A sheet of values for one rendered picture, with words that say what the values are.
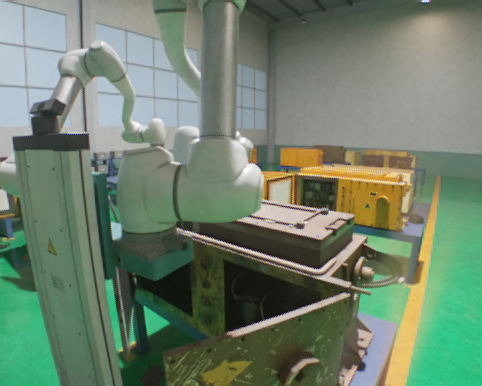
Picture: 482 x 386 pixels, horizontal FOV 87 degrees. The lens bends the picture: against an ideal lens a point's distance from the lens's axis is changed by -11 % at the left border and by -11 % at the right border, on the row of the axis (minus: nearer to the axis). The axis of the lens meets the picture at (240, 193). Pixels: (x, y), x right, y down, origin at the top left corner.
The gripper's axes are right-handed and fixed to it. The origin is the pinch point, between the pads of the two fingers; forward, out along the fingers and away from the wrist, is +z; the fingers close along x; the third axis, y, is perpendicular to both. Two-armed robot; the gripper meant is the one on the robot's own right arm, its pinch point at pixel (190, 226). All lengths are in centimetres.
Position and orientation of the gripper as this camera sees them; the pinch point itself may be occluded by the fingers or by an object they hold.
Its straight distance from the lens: 114.0
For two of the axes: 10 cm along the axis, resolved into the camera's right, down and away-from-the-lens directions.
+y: -4.9, 1.7, -8.6
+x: 8.7, 1.0, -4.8
